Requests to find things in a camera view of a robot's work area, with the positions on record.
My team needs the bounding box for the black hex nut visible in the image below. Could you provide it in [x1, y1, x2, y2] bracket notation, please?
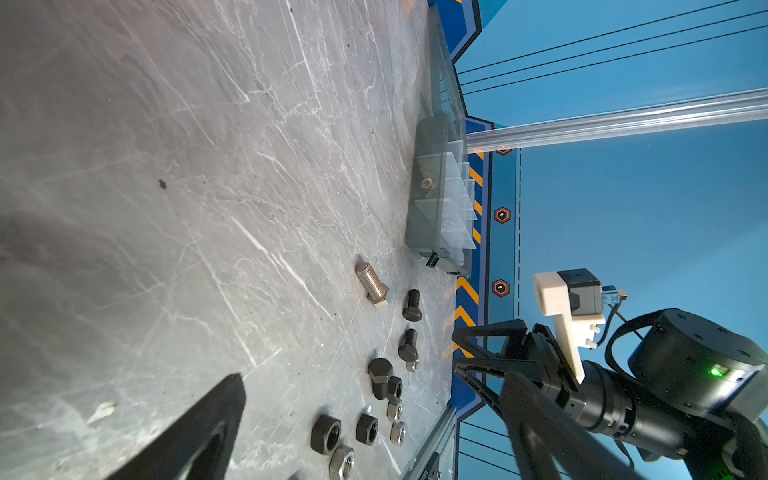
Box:
[355, 413, 379, 446]
[386, 376, 404, 402]
[310, 414, 341, 455]

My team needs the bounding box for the silver hex bolt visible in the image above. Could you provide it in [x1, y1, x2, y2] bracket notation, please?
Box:
[355, 262, 389, 309]

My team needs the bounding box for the silver hex nut lowest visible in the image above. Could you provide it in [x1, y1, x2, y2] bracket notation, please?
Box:
[390, 421, 407, 446]

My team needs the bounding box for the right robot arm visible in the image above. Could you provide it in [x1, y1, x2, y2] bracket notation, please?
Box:
[453, 308, 767, 479]

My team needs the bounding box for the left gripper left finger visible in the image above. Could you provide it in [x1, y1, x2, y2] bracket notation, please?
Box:
[109, 373, 246, 479]

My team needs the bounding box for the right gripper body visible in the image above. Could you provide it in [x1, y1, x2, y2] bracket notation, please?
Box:
[527, 324, 699, 459]

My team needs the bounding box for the silver hex nut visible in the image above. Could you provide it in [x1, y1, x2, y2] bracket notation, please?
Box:
[386, 399, 403, 423]
[328, 445, 355, 480]

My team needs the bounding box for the black hex bolt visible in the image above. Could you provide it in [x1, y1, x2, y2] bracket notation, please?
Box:
[402, 289, 422, 322]
[368, 357, 393, 400]
[398, 328, 419, 372]

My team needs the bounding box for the front aluminium rail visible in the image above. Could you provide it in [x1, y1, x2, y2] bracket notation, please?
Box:
[400, 404, 458, 480]

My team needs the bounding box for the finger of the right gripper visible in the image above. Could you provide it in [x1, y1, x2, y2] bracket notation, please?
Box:
[452, 319, 531, 360]
[454, 359, 540, 419]

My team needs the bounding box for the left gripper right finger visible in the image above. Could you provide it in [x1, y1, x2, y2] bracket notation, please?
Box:
[500, 372, 640, 479]

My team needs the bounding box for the brass wing nut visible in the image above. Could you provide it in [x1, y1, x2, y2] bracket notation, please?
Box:
[420, 170, 436, 191]

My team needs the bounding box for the silver hex nut lower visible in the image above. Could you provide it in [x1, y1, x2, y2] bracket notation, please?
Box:
[386, 399, 403, 423]

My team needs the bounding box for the right aluminium frame post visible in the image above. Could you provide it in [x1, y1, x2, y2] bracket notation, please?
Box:
[466, 88, 767, 153]

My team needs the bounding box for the clear plastic organizer box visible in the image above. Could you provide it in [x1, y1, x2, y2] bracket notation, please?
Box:
[405, 6, 477, 278]

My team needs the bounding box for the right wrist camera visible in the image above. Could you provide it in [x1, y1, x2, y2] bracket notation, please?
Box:
[534, 268, 627, 384]

